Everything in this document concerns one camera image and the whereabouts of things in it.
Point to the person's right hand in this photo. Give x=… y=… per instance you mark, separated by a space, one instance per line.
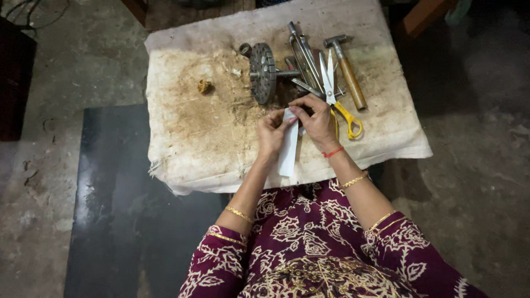
x=319 y=122

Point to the person's left hand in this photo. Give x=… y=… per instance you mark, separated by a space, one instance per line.
x=269 y=134

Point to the white paper strip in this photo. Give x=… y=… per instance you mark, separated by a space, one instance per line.
x=288 y=151

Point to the red thread wristband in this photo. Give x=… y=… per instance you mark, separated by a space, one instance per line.
x=333 y=152

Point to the flat metal file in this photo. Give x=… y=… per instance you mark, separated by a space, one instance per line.
x=308 y=87

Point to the stained white cloth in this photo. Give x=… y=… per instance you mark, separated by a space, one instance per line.
x=215 y=124

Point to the grey perforated metal wheel tool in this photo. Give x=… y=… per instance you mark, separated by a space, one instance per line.
x=265 y=72

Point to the steel tongs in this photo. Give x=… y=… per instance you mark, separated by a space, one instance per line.
x=305 y=58

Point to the gold bangle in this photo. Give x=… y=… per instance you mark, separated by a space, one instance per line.
x=355 y=179
x=239 y=213

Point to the small white scrap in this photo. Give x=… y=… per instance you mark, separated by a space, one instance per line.
x=236 y=72

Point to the small brown lump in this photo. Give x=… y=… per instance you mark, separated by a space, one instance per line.
x=204 y=86

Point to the maroon floral patterned dress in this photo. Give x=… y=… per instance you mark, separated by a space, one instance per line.
x=314 y=248

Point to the wooden furniture leg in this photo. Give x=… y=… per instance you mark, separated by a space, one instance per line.
x=136 y=9
x=426 y=14

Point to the dark floor mat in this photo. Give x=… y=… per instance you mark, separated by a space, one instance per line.
x=124 y=207

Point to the dark red box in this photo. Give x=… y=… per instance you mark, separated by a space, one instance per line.
x=14 y=82

